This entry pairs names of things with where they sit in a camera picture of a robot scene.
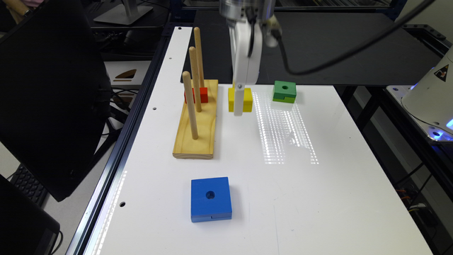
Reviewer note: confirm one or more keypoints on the red wooden block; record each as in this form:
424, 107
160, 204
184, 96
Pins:
203, 95

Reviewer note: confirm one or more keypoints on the blue wooden block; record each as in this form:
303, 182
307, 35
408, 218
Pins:
210, 199

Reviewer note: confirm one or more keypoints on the wooden peg base board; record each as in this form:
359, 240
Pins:
185, 146

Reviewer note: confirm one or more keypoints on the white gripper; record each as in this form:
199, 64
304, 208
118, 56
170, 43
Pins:
246, 47

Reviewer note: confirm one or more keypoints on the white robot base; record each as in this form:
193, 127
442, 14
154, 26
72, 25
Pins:
429, 102

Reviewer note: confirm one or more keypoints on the rear wooden peg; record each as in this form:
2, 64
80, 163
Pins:
198, 47

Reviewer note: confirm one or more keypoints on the front wooden peg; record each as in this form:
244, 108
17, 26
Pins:
190, 104

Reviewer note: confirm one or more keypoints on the black monitor corner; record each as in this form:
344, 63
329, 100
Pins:
26, 229

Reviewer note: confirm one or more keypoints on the black monitor back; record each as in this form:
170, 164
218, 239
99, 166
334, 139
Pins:
55, 95

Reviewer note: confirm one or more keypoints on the silver monitor stand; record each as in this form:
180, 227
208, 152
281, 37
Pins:
126, 13

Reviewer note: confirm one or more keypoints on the black keyboard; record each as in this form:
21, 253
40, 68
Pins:
26, 183

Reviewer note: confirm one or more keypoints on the wooden peg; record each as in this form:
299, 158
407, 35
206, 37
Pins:
198, 47
195, 78
190, 104

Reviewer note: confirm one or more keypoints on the middle wooden peg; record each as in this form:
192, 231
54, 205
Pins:
195, 78

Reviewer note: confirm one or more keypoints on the yellow wooden block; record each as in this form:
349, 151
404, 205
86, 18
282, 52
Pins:
247, 100

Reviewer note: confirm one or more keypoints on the black mat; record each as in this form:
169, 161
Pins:
311, 39

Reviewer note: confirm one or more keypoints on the green wooden block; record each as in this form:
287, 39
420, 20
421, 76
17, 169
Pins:
284, 91

